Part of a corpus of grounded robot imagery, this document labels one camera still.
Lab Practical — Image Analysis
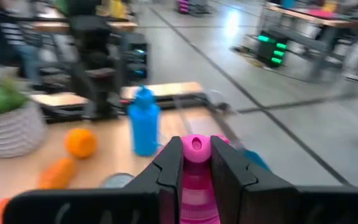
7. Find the blue squeeze bottle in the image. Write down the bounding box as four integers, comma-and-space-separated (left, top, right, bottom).
126, 85, 162, 157

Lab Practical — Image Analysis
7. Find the orange oblong toy vegetable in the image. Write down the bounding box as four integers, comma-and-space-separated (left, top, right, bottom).
37, 157, 78, 190

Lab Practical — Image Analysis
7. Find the tin can with blue label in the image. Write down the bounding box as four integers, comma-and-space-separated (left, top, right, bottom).
99, 172, 135, 190

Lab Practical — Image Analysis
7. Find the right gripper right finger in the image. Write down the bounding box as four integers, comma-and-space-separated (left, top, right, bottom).
210, 135, 301, 224

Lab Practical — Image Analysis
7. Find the potted green succulent plant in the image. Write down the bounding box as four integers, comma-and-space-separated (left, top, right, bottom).
0, 79, 48, 159

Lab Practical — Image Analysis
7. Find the wooden top work table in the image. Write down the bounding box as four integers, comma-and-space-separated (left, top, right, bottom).
29, 18, 139, 35
258, 1, 358, 83

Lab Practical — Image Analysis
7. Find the black tower with blue lights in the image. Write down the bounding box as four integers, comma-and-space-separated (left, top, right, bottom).
121, 30, 151, 83

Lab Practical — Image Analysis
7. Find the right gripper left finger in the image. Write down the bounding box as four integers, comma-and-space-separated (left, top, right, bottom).
123, 136, 185, 224

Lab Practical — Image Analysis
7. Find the black tower with green lights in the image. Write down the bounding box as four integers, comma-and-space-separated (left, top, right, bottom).
255, 28, 289, 68

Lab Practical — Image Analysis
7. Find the bright pink squeeze bottle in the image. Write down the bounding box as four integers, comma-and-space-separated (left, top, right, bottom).
178, 133, 231, 224

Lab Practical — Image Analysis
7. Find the orange soft cube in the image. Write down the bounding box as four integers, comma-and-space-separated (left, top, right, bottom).
64, 128, 98, 159

